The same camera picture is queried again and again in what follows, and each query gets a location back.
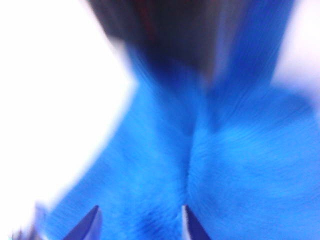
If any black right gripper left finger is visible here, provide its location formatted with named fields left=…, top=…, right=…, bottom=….
left=64, top=204, right=103, bottom=240

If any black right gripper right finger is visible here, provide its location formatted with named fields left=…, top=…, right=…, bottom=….
left=181, top=204, right=213, bottom=240

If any blue microfibre rag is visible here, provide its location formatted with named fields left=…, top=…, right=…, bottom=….
left=32, top=0, right=320, bottom=240

